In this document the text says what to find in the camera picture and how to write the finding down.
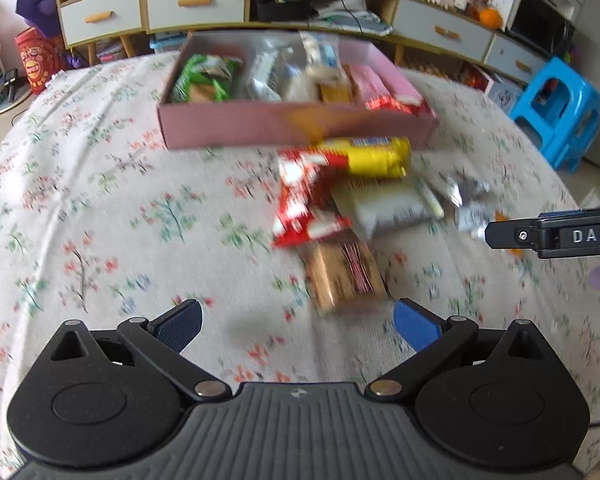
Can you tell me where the egg tray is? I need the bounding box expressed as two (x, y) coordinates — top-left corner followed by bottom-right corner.
(404, 56), (452, 79)

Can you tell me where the purple hat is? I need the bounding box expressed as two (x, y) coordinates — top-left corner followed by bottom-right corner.
(15, 0), (62, 32)

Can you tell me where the red gift bag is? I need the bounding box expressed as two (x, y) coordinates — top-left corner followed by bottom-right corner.
(13, 26), (69, 94)

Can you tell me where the black white microwave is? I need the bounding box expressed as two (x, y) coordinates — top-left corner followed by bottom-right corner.
(504, 0), (579, 59)

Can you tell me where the pale stick packet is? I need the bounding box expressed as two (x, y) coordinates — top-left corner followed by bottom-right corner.
(413, 174), (447, 221)

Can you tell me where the green snack packet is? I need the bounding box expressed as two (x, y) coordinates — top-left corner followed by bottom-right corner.
(168, 54), (244, 105)

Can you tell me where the clear storage box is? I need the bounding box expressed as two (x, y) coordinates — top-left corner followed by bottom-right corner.
(149, 32), (189, 54)
(96, 40), (127, 62)

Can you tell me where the white printed carton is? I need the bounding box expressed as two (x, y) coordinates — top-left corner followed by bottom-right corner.
(484, 76), (524, 109)

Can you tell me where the pink cardboard box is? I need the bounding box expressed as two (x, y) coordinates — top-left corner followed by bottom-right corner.
(157, 31), (440, 151)

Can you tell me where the wooden cabinet with grey drawers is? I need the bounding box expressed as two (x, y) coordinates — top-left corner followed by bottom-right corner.
(51, 0), (552, 87)

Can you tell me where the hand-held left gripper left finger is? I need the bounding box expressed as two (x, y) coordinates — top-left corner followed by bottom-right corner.
(39, 299), (232, 403)

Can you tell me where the yellow biscuit packet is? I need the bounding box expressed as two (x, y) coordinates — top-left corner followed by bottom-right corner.
(316, 136), (412, 179)

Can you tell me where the pink snack packet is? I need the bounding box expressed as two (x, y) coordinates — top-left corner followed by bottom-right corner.
(349, 64), (422, 109)

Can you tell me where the black bag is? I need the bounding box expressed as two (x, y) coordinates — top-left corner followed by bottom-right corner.
(253, 0), (314, 24)

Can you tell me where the clear biscuit packet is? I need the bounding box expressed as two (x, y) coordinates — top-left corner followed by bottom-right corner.
(300, 240), (388, 317)

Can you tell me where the small silver snack packet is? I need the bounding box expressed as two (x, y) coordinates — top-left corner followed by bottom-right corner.
(442, 171), (492, 209)
(454, 201), (497, 239)

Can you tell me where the blue plastic stool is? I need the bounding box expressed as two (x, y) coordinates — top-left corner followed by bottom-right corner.
(509, 56), (600, 174)

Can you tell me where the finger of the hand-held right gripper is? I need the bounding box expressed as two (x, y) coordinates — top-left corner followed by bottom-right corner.
(484, 216), (541, 252)

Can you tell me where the floral tablecloth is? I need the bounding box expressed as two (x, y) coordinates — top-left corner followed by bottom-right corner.
(0, 52), (600, 480)

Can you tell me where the black floor stand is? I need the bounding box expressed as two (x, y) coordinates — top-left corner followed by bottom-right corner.
(3, 68), (24, 104)

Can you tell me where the red carton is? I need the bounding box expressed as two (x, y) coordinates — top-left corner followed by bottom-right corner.
(459, 61), (492, 92)

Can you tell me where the blue white snack packet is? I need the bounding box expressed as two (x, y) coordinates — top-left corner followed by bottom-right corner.
(299, 31), (347, 84)

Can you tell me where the red white snack packet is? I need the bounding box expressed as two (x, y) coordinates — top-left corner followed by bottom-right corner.
(271, 149), (353, 249)

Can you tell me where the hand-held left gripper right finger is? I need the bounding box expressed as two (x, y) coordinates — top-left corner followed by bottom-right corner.
(366, 298), (557, 403)

